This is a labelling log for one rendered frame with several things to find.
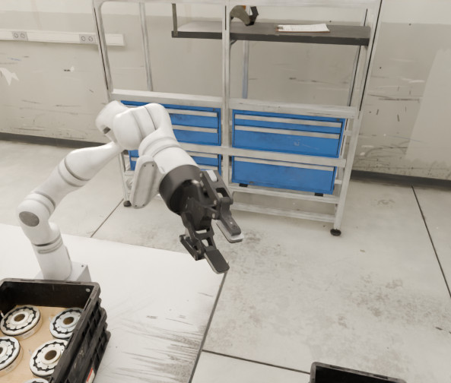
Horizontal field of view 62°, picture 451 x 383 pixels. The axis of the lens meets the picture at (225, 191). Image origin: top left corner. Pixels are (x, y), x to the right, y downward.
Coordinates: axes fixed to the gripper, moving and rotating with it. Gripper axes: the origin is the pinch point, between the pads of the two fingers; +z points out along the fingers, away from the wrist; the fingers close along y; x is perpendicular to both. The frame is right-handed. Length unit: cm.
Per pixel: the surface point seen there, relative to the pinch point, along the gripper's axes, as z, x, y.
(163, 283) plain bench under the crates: -49, -29, 78
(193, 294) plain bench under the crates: -39, -36, 74
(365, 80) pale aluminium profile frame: -107, -167, 15
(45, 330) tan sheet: -39, 13, 72
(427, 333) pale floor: 3, -170, 108
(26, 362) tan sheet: -31, 19, 71
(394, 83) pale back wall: -143, -255, 28
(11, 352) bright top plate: -34, 22, 69
